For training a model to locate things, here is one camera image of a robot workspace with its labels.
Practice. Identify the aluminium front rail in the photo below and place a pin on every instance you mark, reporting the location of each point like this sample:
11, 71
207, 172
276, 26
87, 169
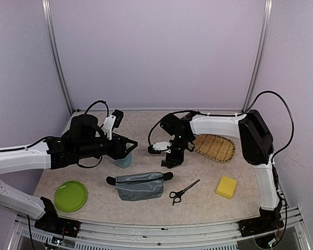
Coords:
216, 235

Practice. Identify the left aluminium corner post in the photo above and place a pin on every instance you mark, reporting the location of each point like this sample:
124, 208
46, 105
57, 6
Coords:
46, 6

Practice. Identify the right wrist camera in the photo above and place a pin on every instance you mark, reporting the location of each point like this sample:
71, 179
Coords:
159, 147

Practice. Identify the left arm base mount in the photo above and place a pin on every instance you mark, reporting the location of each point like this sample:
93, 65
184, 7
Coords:
58, 225

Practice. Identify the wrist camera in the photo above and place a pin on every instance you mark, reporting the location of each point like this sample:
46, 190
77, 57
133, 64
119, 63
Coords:
159, 147
111, 122

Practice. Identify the yellow sponge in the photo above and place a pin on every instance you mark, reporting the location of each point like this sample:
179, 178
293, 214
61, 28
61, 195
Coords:
226, 187

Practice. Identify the aluminium corner post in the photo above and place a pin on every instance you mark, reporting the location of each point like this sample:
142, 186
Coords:
259, 54
46, 6

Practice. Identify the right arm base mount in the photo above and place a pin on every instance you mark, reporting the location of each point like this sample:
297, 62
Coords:
258, 225

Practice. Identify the green plastic plate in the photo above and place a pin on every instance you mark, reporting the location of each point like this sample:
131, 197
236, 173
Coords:
70, 196

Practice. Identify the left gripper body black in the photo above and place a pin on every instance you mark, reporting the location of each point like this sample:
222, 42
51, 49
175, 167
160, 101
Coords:
116, 152

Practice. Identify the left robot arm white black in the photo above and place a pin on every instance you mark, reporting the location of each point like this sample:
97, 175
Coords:
85, 138

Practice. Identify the right aluminium corner post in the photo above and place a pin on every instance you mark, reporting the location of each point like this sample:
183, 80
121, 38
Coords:
259, 54

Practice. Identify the black clipper comb guard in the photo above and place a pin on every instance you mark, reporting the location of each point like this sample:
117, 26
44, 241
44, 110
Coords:
164, 163

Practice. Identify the woven bamboo tray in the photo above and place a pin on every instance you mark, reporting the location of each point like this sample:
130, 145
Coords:
215, 147

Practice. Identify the light blue cup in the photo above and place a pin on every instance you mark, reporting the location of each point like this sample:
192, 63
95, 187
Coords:
125, 162

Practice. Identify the black handled scissors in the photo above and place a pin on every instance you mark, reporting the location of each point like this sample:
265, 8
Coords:
177, 196

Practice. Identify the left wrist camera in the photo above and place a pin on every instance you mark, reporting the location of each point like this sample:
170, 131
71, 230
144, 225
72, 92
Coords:
111, 122

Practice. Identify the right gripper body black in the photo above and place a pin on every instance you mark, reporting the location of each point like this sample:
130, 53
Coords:
182, 143

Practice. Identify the grey zipper pouch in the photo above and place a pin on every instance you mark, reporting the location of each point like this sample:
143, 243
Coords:
142, 186

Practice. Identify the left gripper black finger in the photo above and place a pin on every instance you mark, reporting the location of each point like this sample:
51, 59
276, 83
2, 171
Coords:
126, 151
130, 143

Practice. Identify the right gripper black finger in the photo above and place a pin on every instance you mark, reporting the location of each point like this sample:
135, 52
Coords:
177, 162
167, 162

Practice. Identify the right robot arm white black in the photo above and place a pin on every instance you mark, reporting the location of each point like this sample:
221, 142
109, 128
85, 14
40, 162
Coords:
255, 138

